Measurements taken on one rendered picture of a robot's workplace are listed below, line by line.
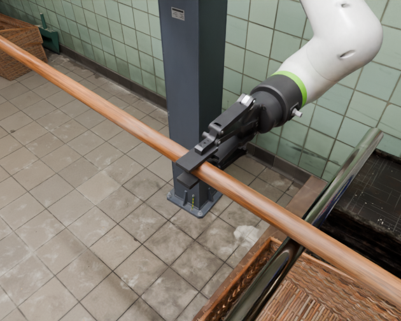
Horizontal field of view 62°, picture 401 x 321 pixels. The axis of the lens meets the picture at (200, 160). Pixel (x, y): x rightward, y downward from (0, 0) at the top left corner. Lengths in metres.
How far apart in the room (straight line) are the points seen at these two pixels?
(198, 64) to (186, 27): 0.14
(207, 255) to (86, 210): 0.75
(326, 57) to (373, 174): 0.46
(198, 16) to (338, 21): 0.67
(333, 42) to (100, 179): 1.78
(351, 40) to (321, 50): 0.06
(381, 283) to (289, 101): 0.35
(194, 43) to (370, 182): 0.76
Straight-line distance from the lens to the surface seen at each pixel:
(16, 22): 3.71
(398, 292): 0.47
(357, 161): 0.63
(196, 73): 1.36
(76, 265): 1.89
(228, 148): 0.60
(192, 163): 0.52
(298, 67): 0.72
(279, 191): 2.11
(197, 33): 1.28
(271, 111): 0.63
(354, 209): 0.94
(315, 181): 1.41
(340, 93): 1.77
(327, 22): 0.68
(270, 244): 1.04
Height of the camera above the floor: 1.58
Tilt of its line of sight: 45 degrees down
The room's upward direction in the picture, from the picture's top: straight up
